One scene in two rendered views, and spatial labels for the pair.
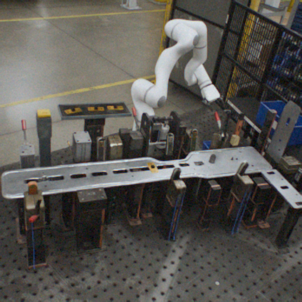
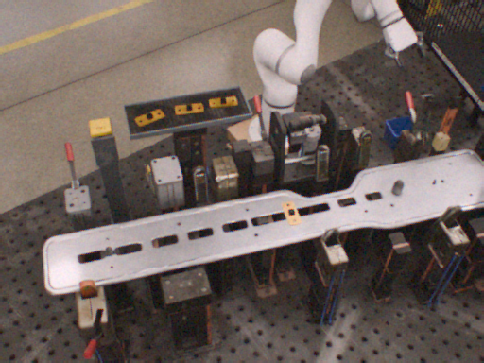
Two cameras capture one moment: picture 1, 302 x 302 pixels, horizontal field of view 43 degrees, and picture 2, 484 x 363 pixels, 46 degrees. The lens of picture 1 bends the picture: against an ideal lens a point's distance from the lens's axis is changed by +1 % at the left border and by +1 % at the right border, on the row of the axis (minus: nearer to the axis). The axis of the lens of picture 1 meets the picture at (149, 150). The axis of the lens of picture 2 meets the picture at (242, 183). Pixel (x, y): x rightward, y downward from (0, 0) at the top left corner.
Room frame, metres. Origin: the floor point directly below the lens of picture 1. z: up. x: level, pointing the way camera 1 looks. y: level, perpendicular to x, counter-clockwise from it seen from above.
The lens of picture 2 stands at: (0.52, -0.01, 2.34)
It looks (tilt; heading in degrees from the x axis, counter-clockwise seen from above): 50 degrees down; 7
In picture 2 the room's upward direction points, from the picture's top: 2 degrees clockwise
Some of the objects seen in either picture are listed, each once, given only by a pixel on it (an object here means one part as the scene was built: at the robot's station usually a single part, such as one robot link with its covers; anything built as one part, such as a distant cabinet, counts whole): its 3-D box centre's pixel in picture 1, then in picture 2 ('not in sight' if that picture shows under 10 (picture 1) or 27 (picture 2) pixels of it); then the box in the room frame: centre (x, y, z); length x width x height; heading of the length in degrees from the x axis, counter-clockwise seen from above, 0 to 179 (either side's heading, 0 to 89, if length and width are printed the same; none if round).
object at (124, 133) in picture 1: (121, 160); (239, 186); (1.70, 0.15, 0.90); 0.05 x 0.05 x 0.40; 25
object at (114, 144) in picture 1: (112, 169); (224, 207); (1.62, 0.18, 0.89); 0.13 x 0.11 x 0.38; 25
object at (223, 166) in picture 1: (149, 169); (285, 217); (1.53, -0.01, 1.00); 1.38 x 0.22 x 0.02; 115
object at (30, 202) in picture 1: (35, 230); (104, 337); (1.13, 0.43, 0.88); 0.15 x 0.11 x 0.36; 25
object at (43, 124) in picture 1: (45, 151); (112, 179); (1.64, 0.56, 0.92); 0.08 x 0.08 x 0.44; 25
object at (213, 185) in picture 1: (208, 206); (388, 269); (1.50, -0.35, 0.84); 0.11 x 0.08 x 0.29; 25
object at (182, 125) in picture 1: (174, 154); (331, 166); (1.83, -0.14, 0.91); 0.07 x 0.05 x 0.42; 25
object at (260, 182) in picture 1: (253, 202); (469, 255); (1.59, -0.60, 0.84); 0.11 x 0.10 x 0.28; 25
